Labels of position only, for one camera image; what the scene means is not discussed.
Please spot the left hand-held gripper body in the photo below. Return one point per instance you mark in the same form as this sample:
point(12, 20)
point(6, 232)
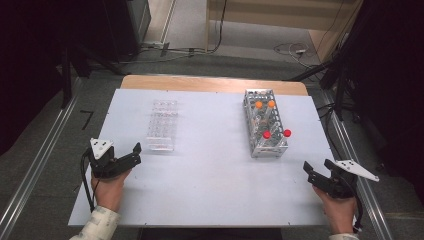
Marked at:
point(100, 166)

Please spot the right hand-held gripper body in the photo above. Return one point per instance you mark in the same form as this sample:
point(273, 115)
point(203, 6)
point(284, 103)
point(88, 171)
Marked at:
point(343, 181)

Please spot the clear plastic test tube rack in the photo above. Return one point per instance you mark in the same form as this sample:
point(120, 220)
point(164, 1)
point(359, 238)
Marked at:
point(162, 126)

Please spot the red-capped test tube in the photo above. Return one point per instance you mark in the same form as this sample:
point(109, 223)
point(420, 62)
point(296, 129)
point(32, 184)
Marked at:
point(287, 133)
point(266, 134)

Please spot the white metal test tube rack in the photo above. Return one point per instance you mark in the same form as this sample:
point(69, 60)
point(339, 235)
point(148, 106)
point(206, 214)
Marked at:
point(258, 146)

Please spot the person's left hand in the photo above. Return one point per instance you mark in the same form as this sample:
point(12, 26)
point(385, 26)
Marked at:
point(108, 191)

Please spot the person's right hand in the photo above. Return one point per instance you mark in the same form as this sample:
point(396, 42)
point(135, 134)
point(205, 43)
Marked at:
point(338, 210)

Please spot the black stand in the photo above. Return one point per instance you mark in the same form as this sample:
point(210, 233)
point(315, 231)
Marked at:
point(66, 80)
point(339, 90)

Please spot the grey power strip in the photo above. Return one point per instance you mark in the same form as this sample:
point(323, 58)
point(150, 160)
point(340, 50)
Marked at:
point(155, 44)

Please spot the black cabinet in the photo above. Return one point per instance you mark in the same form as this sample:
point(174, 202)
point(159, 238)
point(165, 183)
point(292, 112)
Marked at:
point(126, 23)

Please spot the light wooden shelf unit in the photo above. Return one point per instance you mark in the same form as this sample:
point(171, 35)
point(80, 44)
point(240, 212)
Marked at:
point(283, 15)

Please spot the metal floor rail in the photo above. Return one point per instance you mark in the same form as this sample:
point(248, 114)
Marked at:
point(36, 163)
point(366, 200)

